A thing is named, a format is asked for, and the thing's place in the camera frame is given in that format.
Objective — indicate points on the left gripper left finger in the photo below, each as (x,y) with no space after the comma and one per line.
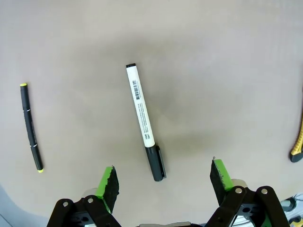
(111,186)

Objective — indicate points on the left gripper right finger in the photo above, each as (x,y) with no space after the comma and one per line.
(219,182)

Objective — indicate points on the white marker with black cap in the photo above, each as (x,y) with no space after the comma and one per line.
(140,106)

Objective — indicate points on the yellow utility knife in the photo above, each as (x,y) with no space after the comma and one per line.
(298,146)

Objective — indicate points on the black pen with yellow ends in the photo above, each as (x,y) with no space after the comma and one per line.
(30,125)

